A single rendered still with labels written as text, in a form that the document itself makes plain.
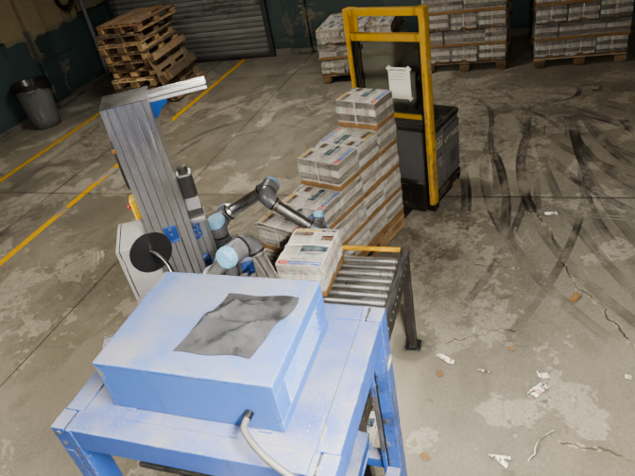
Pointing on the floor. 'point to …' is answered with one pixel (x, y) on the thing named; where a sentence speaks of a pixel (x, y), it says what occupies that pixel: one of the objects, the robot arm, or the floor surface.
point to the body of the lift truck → (408, 129)
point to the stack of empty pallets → (135, 45)
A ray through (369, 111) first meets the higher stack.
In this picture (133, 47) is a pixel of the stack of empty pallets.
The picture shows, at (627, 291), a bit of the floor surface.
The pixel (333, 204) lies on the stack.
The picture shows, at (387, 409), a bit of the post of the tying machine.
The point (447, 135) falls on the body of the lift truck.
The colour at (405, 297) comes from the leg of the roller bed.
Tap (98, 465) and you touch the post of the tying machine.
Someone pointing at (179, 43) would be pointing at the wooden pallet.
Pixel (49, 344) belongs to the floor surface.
